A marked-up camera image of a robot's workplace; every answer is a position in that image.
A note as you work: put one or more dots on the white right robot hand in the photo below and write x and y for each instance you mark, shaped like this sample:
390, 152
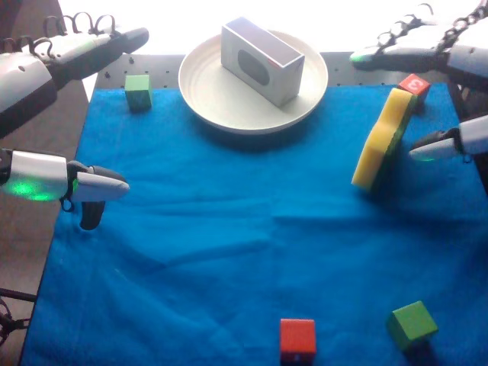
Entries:
38, 175

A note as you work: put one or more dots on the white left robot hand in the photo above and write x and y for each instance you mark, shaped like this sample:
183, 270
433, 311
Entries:
411, 53

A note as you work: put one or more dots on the yellow green sponge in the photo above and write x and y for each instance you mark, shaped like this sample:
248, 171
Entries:
381, 141

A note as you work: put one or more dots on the silver box with maroon face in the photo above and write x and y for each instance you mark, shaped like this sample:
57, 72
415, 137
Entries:
263, 72

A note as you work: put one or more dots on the round white plate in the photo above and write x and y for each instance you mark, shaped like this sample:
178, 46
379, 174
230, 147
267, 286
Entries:
213, 103

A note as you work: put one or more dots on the red block with number three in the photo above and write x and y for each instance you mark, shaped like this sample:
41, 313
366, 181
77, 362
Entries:
413, 84

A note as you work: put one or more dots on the plain green block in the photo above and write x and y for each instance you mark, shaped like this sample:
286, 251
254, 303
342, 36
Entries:
138, 93

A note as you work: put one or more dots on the blue cloth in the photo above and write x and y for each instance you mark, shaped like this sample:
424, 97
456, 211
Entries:
228, 228

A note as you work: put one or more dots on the green block with print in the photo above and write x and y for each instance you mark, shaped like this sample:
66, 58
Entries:
411, 324

